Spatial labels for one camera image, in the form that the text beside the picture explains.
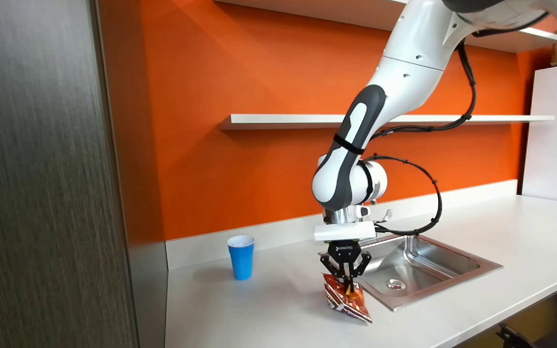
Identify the stainless steel sink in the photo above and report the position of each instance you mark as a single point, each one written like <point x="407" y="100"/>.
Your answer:
<point x="434" y="262"/>

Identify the blue plastic cup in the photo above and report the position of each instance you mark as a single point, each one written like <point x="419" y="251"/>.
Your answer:
<point x="243" y="257"/>

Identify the beige high wall shelf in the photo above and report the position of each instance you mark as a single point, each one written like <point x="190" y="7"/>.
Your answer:
<point x="330" y="9"/>

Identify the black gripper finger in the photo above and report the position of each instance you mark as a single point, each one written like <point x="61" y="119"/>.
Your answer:
<point x="361" y="266"/>
<point x="334" y="266"/>

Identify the dark wood cabinet panel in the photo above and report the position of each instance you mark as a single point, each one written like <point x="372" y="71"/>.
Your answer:
<point x="34" y="193"/>

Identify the long white wall shelf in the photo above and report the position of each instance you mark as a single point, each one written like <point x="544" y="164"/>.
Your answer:
<point x="279" y="119"/>

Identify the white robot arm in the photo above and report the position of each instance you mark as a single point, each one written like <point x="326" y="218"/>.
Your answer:
<point x="407" y="63"/>

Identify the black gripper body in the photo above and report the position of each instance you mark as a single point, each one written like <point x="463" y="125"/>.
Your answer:
<point x="345" y="251"/>

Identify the orange chips packet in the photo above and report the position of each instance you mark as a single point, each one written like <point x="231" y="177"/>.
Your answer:
<point x="349" y="301"/>

